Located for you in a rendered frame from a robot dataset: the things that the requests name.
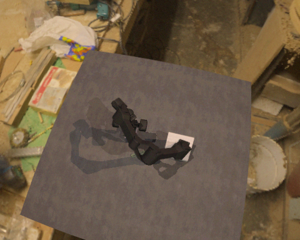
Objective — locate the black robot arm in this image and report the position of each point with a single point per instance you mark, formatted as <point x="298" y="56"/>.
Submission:
<point x="124" y="116"/>

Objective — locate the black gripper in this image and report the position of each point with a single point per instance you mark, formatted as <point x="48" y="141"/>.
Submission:
<point x="142" y="125"/>

